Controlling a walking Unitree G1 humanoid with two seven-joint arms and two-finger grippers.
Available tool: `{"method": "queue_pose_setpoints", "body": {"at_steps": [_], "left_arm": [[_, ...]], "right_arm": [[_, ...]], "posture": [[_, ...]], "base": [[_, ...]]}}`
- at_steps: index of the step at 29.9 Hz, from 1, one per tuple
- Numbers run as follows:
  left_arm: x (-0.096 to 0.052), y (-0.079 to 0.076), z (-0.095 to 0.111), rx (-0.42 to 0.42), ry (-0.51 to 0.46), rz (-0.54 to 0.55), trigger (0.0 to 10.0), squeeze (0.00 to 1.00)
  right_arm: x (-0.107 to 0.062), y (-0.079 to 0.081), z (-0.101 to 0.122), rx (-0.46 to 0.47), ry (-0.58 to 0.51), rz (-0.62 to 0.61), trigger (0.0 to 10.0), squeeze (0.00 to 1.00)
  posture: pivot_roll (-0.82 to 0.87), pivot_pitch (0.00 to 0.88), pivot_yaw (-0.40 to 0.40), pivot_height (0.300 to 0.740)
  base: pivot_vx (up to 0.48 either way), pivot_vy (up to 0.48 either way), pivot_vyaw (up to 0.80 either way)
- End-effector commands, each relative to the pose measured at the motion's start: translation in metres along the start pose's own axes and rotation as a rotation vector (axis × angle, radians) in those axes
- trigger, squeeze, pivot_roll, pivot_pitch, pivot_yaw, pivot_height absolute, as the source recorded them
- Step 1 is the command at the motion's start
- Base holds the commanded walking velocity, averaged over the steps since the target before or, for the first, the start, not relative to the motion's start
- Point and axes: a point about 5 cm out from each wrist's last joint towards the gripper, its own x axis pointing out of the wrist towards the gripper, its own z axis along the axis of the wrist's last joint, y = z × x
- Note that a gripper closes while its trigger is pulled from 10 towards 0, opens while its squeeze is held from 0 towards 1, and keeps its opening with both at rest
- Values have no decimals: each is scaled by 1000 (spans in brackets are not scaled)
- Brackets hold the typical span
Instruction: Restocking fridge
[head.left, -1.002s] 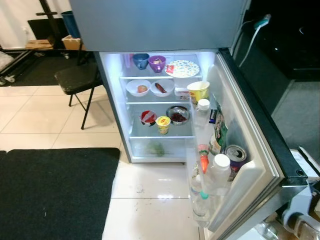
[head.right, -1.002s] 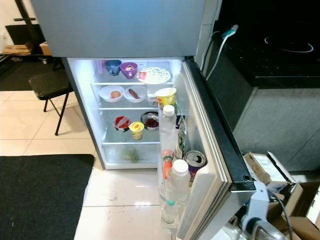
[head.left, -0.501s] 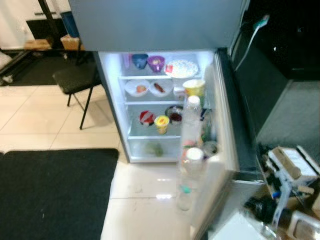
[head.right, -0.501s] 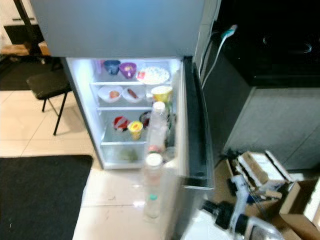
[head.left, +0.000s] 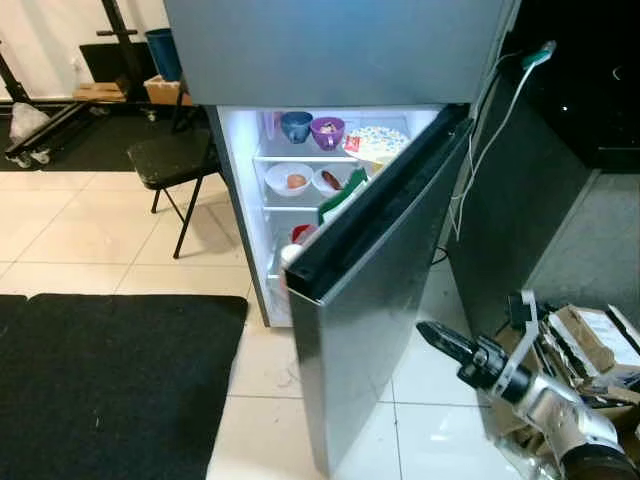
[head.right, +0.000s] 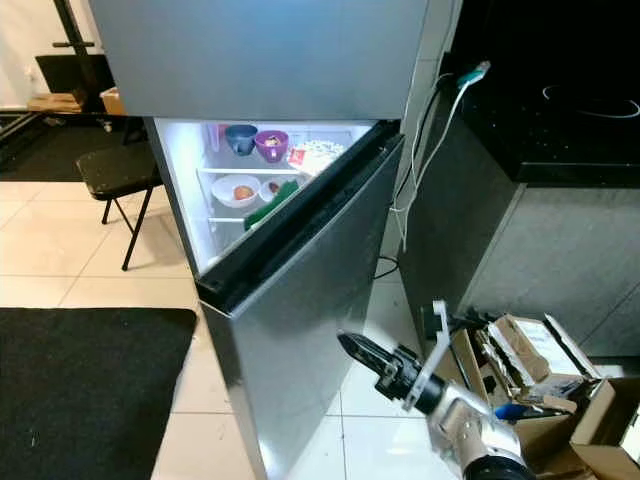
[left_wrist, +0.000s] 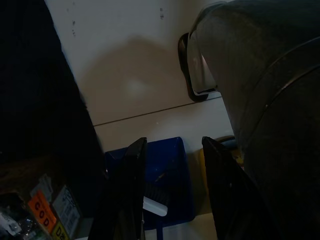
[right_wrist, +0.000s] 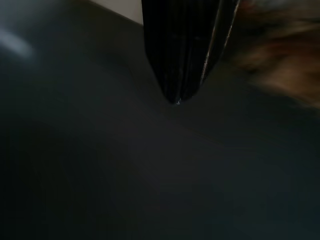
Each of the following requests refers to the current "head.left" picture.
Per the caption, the dark blue mug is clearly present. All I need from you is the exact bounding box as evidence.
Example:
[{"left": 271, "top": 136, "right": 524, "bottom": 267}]
[{"left": 280, "top": 111, "right": 314, "bottom": 144}]

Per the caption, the white plastic bag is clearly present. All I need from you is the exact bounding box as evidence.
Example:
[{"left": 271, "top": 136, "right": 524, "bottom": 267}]
[{"left": 8, "top": 100, "right": 49, "bottom": 143}]

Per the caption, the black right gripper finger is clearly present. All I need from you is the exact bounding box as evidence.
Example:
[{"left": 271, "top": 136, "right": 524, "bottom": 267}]
[
  {"left": 418, "top": 322, "right": 483, "bottom": 357},
  {"left": 420, "top": 330, "right": 477, "bottom": 373}
]

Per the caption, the purple mug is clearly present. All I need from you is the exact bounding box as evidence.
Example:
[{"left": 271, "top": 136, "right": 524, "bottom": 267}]
[{"left": 310, "top": 117, "right": 347, "bottom": 151}]

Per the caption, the floral pattern plate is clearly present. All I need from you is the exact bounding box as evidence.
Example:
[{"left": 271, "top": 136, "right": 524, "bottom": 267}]
[{"left": 345, "top": 125, "right": 411, "bottom": 166}]

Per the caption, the white cable teal plug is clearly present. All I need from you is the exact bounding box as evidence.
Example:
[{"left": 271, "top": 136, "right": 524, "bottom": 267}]
[{"left": 450, "top": 40, "right": 558, "bottom": 241}]

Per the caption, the black wheeled stand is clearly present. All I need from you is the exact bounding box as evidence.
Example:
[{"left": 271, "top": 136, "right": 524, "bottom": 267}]
[{"left": 0, "top": 0, "right": 141, "bottom": 166}]

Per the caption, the grey counter with black top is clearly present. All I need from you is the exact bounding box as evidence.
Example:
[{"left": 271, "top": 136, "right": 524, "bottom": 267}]
[{"left": 445, "top": 0, "right": 640, "bottom": 341}]

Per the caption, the white ceramic bowl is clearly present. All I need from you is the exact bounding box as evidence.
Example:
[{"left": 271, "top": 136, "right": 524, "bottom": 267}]
[
  {"left": 265, "top": 163, "right": 314, "bottom": 198},
  {"left": 312, "top": 167, "right": 349, "bottom": 196}
]

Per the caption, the blue plastic bucket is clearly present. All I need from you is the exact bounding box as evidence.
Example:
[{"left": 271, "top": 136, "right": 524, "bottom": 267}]
[{"left": 145, "top": 27, "right": 186, "bottom": 81}]

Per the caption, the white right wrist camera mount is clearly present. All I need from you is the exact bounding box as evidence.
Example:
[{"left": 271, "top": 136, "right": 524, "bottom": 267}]
[{"left": 503, "top": 290, "right": 549, "bottom": 403}]

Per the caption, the black folding chair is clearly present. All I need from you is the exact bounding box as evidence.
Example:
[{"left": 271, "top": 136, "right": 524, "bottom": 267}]
[{"left": 127, "top": 100, "right": 223, "bottom": 259}]

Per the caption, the black floor mat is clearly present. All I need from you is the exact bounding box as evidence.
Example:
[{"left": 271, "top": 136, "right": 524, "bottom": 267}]
[
  {"left": 0, "top": 293, "right": 249, "bottom": 480},
  {"left": 0, "top": 105, "right": 191, "bottom": 173}
]

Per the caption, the covered bowl of red food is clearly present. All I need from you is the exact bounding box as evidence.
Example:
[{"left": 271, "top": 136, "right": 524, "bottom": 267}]
[{"left": 290, "top": 224, "right": 319, "bottom": 246}]

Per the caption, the flat cardboard box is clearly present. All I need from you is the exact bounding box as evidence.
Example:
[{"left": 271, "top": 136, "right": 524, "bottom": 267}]
[{"left": 72, "top": 82, "right": 129, "bottom": 103}]

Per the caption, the black foam mat panel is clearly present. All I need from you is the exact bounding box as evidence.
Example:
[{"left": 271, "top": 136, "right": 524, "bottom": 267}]
[{"left": 80, "top": 42, "right": 156, "bottom": 83}]

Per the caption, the grey steel fridge door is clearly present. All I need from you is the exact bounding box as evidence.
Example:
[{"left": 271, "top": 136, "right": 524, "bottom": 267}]
[{"left": 285, "top": 103, "right": 476, "bottom": 476}]

